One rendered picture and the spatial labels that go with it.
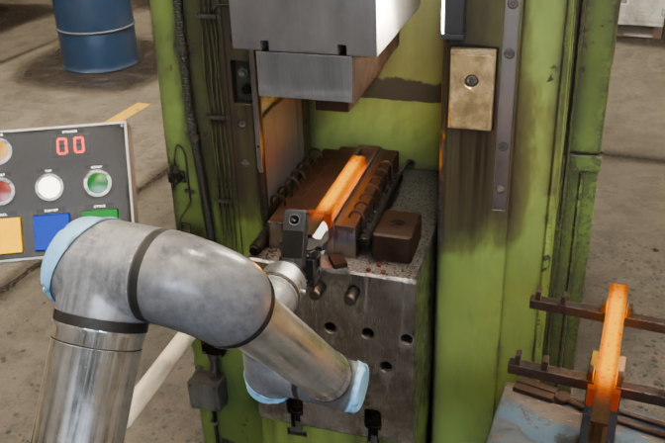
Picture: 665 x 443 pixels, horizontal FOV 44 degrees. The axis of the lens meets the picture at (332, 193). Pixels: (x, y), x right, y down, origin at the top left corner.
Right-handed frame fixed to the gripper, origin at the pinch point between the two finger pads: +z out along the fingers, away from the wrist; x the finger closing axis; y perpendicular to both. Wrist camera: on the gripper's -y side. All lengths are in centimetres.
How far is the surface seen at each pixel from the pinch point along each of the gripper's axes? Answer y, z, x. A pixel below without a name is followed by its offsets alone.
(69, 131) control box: -18, -5, -53
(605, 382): 5, -32, 59
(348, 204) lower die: 1.7, 12.8, 3.3
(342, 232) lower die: 3.6, 2.9, 4.8
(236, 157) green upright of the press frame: -4.9, 17.4, -25.3
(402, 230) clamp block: 3.0, 5.6, 17.2
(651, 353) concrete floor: 101, 113, 85
